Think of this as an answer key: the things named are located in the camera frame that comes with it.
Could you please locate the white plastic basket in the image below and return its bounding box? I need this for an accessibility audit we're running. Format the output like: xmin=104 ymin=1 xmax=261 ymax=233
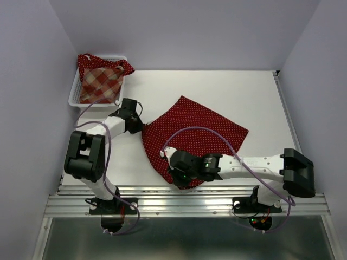
xmin=68 ymin=54 xmax=128 ymax=109

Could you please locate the red plaid skirt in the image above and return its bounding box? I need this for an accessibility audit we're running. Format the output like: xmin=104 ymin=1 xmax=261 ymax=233
xmin=79 ymin=66 xmax=124 ymax=104

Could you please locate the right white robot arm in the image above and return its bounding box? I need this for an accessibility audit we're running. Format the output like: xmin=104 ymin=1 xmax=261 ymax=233
xmin=160 ymin=147 xmax=316 ymax=211

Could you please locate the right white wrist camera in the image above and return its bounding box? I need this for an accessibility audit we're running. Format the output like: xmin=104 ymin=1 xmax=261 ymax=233
xmin=159 ymin=146 xmax=177 ymax=160

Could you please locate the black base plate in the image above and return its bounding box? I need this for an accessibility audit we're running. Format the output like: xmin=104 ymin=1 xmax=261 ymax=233
xmin=232 ymin=197 xmax=282 ymax=215
xmin=85 ymin=197 xmax=138 ymax=216

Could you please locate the red polka dot skirt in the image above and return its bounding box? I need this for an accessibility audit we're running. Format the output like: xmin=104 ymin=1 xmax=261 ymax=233
xmin=142 ymin=96 xmax=249 ymax=184

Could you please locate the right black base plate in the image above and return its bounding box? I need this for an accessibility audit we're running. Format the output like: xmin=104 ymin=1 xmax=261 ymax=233
xmin=232 ymin=197 xmax=282 ymax=215

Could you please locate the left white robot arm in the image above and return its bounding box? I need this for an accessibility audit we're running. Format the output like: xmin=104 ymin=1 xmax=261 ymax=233
xmin=64 ymin=98 xmax=143 ymax=213

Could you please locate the aluminium rail frame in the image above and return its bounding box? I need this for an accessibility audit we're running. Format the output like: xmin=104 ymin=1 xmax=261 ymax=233
xmin=33 ymin=70 xmax=344 ymax=259

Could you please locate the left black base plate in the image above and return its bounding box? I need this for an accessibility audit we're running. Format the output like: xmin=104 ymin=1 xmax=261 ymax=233
xmin=85 ymin=197 xmax=138 ymax=216

